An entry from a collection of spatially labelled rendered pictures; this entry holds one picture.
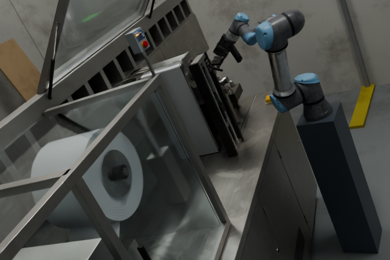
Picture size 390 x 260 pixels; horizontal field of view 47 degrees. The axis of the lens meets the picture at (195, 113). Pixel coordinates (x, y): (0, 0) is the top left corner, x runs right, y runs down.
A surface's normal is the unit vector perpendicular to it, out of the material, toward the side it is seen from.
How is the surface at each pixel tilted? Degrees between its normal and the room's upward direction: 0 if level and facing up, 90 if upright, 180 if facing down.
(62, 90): 90
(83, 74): 90
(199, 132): 90
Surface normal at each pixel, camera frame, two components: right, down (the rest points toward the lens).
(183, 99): -0.29, 0.48
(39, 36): 0.81, -0.14
